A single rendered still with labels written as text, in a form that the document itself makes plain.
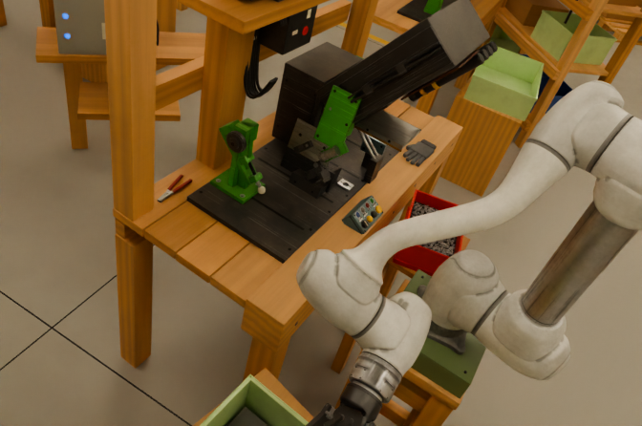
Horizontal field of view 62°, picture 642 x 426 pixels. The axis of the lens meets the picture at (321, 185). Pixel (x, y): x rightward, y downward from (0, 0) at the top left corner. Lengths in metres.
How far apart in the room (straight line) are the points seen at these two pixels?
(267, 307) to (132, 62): 0.77
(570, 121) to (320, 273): 0.56
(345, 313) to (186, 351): 1.61
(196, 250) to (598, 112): 1.19
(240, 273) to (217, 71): 0.66
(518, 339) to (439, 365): 0.26
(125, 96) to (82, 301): 1.41
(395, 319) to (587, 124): 0.51
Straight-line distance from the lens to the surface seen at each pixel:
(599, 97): 1.17
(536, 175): 1.11
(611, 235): 1.22
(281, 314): 1.60
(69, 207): 3.18
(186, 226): 1.82
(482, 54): 1.92
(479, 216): 1.08
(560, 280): 1.34
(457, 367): 1.63
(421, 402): 1.78
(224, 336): 2.62
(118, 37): 1.48
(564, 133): 1.13
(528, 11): 4.90
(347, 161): 2.19
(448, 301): 1.53
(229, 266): 1.72
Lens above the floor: 2.18
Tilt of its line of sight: 39 degrees down
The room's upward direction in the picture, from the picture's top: 15 degrees clockwise
